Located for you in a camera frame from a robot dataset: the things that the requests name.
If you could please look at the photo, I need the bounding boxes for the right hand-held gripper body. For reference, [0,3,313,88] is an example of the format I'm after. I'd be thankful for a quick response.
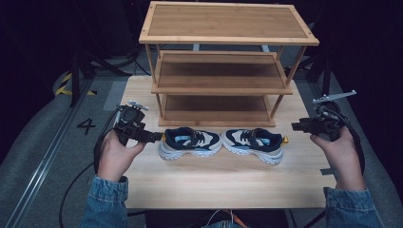
[305,89,357,143]

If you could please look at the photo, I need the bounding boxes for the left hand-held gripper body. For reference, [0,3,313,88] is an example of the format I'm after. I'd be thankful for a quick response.
[112,100,150,147]

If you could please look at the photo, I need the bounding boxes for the navy beige child sneaker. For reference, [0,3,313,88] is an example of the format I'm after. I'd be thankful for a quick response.
[158,126,223,161]
[221,127,290,166]

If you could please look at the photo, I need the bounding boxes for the wooden three-tier shoe rack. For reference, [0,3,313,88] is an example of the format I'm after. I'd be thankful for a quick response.
[138,0,320,128]

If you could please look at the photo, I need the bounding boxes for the person's right hand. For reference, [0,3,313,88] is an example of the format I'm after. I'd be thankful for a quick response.
[309,126,368,192]

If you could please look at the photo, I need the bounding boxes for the person's left hand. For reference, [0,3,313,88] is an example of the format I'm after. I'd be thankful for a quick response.
[96,128,147,183]

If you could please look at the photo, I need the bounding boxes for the black metal stand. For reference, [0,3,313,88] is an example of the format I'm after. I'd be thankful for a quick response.
[68,47,132,108]
[297,44,336,97]

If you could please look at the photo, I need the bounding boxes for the yellow black hazard tape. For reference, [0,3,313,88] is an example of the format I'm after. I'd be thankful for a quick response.
[54,71,98,97]

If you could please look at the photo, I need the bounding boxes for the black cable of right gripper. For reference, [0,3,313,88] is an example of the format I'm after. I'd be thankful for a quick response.
[319,105,366,176]

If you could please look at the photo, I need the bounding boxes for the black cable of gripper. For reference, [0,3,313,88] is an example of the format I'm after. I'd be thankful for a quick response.
[58,108,123,228]
[319,105,366,176]

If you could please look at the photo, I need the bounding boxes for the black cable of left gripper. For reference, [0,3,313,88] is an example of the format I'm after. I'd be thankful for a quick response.
[58,108,123,228]

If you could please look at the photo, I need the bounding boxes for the metal floor rail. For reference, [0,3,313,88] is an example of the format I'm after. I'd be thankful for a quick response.
[3,79,96,228]

